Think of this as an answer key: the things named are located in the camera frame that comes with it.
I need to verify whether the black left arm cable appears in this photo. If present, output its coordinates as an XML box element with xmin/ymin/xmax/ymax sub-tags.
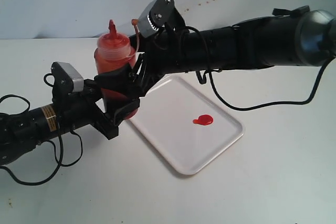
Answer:
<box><xmin>0</xmin><ymin>73</ymin><xmax>84</xmax><ymax>186</ymax></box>

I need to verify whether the red sauce squeeze bottle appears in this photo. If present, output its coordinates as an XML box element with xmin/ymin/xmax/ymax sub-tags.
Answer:
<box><xmin>94</xmin><ymin>19</ymin><xmax>137</xmax><ymax>112</ymax></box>

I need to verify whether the red sauce blob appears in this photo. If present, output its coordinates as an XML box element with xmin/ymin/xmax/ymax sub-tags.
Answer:
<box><xmin>193</xmin><ymin>114</ymin><xmax>214</xmax><ymax>126</ymax></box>

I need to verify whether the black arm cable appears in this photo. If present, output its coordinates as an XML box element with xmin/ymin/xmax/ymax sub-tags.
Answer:
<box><xmin>154</xmin><ymin>26</ymin><xmax>336</xmax><ymax>111</ymax></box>
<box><xmin>0</xmin><ymin>73</ymin><xmax>84</xmax><ymax>186</ymax></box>

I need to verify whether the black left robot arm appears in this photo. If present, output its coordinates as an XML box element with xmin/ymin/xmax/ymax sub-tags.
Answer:
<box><xmin>1</xmin><ymin>80</ymin><xmax>140</xmax><ymax>165</ymax></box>

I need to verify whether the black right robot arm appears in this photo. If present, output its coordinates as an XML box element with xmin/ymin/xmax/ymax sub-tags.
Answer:
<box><xmin>95</xmin><ymin>9</ymin><xmax>335</xmax><ymax>98</ymax></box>

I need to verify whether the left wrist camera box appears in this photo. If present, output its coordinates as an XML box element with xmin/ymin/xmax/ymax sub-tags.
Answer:
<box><xmin>51</xmin><ymin>61</ymin><xmax>84</xmax><ymax>95</ymax></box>

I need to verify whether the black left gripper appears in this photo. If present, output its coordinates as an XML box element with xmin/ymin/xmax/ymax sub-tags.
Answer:
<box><xmin>52</xmin><ymin>79</ymin><xmax>140</xmax><ymax>140</ymax></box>

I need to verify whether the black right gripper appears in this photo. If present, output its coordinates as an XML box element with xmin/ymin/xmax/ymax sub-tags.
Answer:
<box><xmin>94</xmin><ymin>29</ymin><xmax>189</xmax><ymax>98</ymax></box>

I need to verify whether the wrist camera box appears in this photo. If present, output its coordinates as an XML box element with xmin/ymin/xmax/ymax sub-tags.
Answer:
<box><xmin>138</xmin><ymin>0</ymin><xmax>175</xmax><ymax>38</ymax></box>
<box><xmin>51</xmin><ymin>61</ymin><xmax>84</xmax><ymax>95</ymax></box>

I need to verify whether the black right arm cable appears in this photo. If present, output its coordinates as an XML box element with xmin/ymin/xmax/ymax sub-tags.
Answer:
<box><xmin>154</xmin><ymin>26</ymin><xmax>336</xmax><ymax>111</ymax></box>

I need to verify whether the white rectangular plastic tray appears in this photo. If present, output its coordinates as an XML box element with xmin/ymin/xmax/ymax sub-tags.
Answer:
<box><xmin>130</xmin><ymin>76</ymin><xmax>244</xmax><ymax>176</ymax></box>

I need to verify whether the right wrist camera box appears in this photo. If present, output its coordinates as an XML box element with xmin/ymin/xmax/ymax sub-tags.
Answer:
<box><xmin>138</xmin><ymin>0</ymin><xmax>175</xmax><ymax>38</ymax></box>

